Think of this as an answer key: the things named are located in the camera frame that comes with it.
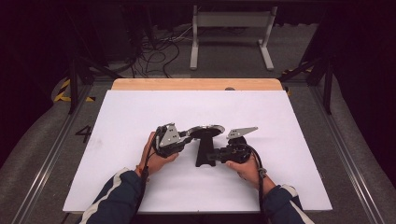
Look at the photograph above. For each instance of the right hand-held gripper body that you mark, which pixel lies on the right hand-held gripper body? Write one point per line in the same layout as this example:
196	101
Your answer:
236	154

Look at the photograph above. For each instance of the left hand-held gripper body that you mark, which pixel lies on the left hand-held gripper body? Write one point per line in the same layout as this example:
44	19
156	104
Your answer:
169	137

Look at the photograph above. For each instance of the oval silver photo frame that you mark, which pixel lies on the oval silver photo frame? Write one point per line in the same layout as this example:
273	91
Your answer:
205	132

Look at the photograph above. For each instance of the person's right hand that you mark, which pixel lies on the person's right hand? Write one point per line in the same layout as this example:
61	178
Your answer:
249	172

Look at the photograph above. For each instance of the person's left hand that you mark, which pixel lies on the person's left hand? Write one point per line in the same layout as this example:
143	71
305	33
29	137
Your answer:
151	163

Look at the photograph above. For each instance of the white board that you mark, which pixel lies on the white board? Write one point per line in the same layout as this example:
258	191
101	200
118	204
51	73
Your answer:
124	118

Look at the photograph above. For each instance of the black metal stand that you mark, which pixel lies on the black metal stand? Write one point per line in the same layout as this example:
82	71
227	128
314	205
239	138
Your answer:
327	87
73	87

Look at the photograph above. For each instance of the aluminium floor rail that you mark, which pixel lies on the aluminium floor rail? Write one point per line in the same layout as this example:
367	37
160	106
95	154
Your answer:
351	168
46	168

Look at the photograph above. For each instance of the white metal desk frame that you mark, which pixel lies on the white metal desk frame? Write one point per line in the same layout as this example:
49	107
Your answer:
232	19

